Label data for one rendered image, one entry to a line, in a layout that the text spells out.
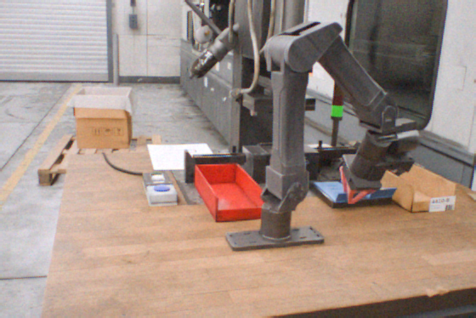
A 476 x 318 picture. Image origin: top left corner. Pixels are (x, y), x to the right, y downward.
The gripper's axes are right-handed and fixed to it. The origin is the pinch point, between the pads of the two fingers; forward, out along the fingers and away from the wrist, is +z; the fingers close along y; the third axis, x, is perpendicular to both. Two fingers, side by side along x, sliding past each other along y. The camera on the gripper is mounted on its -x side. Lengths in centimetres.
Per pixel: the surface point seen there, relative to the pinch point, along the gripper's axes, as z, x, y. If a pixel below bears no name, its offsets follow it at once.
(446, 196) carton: -1.2, -25.4, -2.3
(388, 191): 0.7, -11.4, 1.5
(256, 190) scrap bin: 1.9, 22.4, 3.9
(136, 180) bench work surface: 18, 50, 22
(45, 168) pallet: 214, 117, 211
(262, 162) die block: 9.2, 16.1, 20.1
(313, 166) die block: 10.9, 0.6, 20.2
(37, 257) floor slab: 164, 103, 95
